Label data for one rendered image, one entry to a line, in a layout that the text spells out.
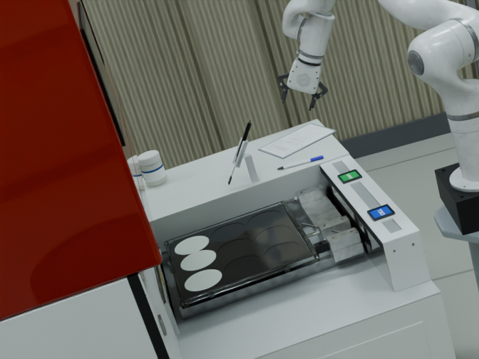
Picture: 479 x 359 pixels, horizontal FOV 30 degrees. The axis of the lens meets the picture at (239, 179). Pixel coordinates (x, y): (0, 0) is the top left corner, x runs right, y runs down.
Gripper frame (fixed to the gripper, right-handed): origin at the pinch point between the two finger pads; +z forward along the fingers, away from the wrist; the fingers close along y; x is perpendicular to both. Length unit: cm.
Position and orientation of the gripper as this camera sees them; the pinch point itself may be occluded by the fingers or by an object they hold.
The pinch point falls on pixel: (297, 102)
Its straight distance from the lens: 297.8
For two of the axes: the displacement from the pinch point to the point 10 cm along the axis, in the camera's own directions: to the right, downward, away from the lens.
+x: 1.8, -4.2, 8.9
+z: -2.2, 8.6, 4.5
